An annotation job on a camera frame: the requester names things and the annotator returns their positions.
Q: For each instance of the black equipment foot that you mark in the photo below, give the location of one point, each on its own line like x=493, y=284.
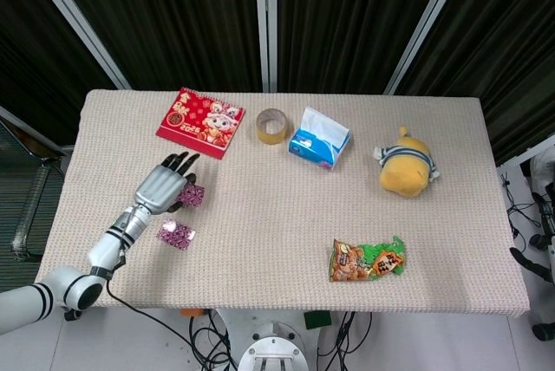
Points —
x=544, y=331

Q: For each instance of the grey metal partition post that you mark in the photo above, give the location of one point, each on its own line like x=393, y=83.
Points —
x=76, y=20
x=265, y=20
x=429, y=20

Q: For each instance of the dark curtain panel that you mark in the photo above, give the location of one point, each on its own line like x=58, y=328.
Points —
x=26, y=41
x=511, y=41
x=173, y=20
x=347, y=20

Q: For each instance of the beige woven tablecloth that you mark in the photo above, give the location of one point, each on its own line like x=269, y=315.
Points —
x=282, y=206

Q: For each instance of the blue tissue pack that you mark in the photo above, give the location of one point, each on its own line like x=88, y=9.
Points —
x=314, y=147

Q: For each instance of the black caster wheel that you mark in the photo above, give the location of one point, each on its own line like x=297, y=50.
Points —
x=73, y=314

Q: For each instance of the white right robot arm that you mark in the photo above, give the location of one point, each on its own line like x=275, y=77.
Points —
x=544, y=169

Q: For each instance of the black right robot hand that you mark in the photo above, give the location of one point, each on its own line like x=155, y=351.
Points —
x=531, y=262

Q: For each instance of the black mesh chair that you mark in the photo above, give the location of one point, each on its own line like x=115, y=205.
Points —
x=26, y=197

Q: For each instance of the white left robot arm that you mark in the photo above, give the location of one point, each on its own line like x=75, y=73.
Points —
x=104, y=249

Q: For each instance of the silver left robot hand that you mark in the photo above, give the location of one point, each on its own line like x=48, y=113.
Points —
x=158, y=186

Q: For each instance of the orange block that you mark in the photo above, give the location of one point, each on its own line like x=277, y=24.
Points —
x=191, y=312

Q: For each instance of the red desk calendar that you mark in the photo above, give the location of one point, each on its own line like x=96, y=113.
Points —
x=199, y=121

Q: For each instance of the brown tape roll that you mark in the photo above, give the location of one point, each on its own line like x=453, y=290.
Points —
x=272, y=134

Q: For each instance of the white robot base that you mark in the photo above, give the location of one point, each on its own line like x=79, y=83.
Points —
x=277, y=347

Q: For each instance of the green block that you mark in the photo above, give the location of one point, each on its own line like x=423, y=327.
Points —
x=317, y=320

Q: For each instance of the grey metal frame bar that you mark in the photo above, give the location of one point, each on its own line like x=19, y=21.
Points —
x=26, y=125
x=513, y=158

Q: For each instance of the pink candy packet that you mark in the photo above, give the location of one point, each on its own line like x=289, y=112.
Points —
x=196, y=196
x=175, y=236

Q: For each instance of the orange green snack bag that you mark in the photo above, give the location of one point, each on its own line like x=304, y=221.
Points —
x=368, y=260

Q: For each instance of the yellow plush toy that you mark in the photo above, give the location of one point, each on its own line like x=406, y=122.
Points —
x=405, y=167

